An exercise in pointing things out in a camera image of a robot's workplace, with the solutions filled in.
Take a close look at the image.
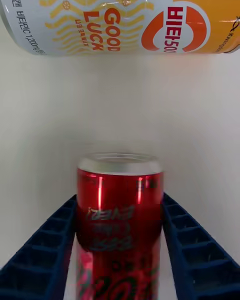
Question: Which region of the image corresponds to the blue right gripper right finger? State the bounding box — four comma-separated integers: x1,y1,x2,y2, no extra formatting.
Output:
161,191,240,300

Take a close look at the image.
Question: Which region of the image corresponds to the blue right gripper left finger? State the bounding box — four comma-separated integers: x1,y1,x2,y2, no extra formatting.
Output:
0,193,78,300

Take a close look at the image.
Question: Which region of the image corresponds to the red can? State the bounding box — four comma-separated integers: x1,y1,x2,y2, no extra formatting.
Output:
75,152,165,300

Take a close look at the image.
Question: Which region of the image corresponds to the white and orange can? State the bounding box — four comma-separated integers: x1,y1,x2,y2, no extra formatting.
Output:
0,0,240,57

